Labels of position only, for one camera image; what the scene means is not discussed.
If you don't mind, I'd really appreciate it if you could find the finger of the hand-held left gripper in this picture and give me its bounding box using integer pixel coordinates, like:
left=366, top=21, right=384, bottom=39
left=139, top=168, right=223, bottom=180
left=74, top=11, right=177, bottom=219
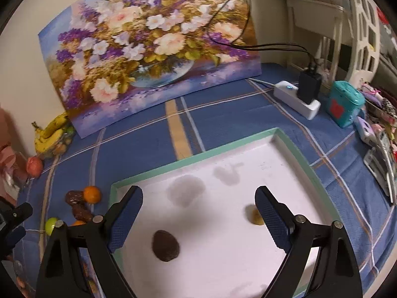
left=0, top=226, right=26, bottom=259
left=9, top=202, right=33, bottom=225

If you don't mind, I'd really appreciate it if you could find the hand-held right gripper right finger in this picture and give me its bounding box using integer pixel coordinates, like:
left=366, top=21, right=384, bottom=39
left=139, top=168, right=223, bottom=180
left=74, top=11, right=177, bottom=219
left=254, top=186, right=363, bottom=298

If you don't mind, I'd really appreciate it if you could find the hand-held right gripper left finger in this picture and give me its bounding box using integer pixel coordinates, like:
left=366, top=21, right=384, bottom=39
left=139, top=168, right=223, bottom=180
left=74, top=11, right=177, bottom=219
left=35, top=186, right=144, bottom=298

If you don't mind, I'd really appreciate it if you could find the small yellow-brown fruit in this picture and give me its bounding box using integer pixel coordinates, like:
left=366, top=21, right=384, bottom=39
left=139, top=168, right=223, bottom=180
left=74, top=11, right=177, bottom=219
left=245, top=204, right=265, bottom=225

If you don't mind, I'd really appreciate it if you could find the small green lime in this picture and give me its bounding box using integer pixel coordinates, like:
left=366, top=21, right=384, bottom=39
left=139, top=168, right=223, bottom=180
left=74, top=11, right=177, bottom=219
left=45, top=217, right=61, bottom=236

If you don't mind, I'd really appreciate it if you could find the brown pear-shaped avocado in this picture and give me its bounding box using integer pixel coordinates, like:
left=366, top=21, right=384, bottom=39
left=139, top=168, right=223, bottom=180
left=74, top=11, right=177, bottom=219
left=72, top=203, right=94, bottom=222
left=65, top=190, right=85, bottom=206

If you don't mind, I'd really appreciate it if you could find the round brown fruit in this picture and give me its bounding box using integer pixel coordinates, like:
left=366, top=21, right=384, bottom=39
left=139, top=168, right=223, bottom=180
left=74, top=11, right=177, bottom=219
left=152, top=230, right=180, bottom=262

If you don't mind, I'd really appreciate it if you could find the white tray with green rim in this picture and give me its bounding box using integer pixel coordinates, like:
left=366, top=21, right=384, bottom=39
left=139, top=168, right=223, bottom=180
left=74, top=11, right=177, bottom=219
left=109, top=127, right=340, bottom=298

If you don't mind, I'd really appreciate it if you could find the plastic bag of small fruits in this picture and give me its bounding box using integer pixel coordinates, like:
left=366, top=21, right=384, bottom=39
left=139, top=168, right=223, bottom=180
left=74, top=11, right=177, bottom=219
left=46, top=126, right=76, bottom=159

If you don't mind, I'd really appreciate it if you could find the red apple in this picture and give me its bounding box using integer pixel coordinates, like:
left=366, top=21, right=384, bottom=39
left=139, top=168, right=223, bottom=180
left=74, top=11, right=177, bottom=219
left=26, top=156, right=43, bottom=177

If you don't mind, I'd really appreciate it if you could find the pink plastic bag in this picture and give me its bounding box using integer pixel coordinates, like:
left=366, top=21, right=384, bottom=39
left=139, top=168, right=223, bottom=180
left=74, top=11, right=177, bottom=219
left=0, top=106, right=29, bottom=193

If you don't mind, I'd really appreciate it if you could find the yellow banana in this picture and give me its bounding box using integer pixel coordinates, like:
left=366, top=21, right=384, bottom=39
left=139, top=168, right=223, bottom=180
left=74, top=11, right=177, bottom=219
left=32, top=122, right=65, bottom=156
left=40, top=112, right=69, bottom=139

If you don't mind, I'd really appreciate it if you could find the blue plaid tablecloth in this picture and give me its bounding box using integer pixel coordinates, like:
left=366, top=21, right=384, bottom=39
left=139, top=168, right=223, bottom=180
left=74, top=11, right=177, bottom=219
left=15, top=62, right=397, bottom=298

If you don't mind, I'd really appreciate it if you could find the white power strip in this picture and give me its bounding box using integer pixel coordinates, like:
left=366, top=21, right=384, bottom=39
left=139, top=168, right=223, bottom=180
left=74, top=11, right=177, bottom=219
left=273, top=81, right=321, bottom=120

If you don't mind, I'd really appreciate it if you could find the small white device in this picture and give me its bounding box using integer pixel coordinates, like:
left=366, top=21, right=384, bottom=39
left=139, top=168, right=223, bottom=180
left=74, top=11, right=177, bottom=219
left=354, top=116, right=378, bottom=147

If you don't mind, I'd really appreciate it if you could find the teal box with red label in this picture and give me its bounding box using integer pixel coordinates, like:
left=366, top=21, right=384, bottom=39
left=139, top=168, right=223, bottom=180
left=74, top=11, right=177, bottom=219
left=325, top=81, right=366, bottom=128

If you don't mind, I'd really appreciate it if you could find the black charger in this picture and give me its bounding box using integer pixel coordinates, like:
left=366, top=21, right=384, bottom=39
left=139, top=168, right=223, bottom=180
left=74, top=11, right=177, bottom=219
left=297, top=70, right=322, bottom=104

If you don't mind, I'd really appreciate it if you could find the patterned cloth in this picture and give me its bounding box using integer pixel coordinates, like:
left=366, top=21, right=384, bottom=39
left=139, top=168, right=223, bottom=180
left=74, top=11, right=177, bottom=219
left=361, top=83, right=397, bottom=117

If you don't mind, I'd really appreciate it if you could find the floral painting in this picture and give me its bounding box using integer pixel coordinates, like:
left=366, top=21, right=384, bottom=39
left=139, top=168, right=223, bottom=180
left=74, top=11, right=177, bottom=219
left=38, top=0, right=260, bottom=139

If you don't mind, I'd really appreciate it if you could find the white shelf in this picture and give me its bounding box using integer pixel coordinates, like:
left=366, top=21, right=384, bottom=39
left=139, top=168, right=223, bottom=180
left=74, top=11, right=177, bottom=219
left=287, top=0, right=354, bottom=83

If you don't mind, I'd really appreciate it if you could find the white lattice rack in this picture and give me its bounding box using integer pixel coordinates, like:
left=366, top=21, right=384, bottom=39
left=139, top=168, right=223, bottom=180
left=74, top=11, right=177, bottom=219
left=341, top=0, right=381, bottom=85

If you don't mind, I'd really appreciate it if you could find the white power strip cable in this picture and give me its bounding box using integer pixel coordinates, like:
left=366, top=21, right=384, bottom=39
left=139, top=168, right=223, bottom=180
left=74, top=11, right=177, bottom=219
left=248, top=78, right=277, bottom=88

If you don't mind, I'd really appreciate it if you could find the black cable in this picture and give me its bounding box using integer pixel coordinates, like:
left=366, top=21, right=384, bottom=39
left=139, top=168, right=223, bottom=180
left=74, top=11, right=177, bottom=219
left=230, top=3, right=317, bottom=70
left=208, top=0, right=317, bottom=69

